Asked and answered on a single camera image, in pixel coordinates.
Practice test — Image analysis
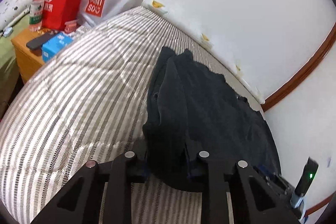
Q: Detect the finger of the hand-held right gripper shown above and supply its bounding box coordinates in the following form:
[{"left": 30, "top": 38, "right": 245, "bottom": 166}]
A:
[{"left": 253, "top": 165, "right": 296, "bottom": 197}]

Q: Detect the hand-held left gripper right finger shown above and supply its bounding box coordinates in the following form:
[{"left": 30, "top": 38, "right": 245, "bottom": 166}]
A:
[{"left": 188, "top": 151, "right": 301, "bottom": 224}]

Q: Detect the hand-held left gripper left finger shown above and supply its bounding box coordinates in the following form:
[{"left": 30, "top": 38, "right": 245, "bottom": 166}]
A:
[{"left": 30, "top": 139, "right": 147, "bottom": 224}]

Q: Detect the black sweatshirt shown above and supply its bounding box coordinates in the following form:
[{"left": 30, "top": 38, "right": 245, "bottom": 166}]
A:
[{"left": 142, "top": 46, "right": 282, "bottom": 193}]

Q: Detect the striped mattress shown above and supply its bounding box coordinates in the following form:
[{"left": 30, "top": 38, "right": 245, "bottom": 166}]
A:
[{"left": 0, "top": 5, "right": 265, "bottom": 224}]

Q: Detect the blue box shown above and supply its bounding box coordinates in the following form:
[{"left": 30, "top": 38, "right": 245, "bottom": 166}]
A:
[{"left": 41, "top": 32, "right": 74, "bottom": 63}]

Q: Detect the small pink box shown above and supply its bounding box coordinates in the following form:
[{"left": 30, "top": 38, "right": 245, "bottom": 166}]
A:
[{"left": 64, "top": 20, "right": 79, "bottom": 33}]

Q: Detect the wooden nightstand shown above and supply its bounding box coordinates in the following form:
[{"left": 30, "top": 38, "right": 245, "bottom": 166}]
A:
[{"left": 10, "top": 27, "right": 87, "bottom": 84}]

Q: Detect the black phone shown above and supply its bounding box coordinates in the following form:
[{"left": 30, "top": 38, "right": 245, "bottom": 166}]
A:
[{"left": 26, "top": 32, "right": 53, "bottom": 51}]

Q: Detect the green bedsheet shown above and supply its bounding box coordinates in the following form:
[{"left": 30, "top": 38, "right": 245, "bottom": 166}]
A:
[{"left": 0, "top": 14, "right": 29, "bottom": 109}]

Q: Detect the clear water bottle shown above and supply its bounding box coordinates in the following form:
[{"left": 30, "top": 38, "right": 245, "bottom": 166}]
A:
[{"left": 28, "top": 0, "right": 48, "bottom": 32}]

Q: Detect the white patterned pillow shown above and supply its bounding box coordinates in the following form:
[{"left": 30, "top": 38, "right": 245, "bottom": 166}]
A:
[{"left": 0, "top": 0, "right": 33, "bottom": 31}]

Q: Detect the wooden wall trim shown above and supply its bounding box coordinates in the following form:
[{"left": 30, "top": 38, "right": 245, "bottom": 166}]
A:
[{"left": 262, "top": 27, "right": 336, "bottom": 112}]

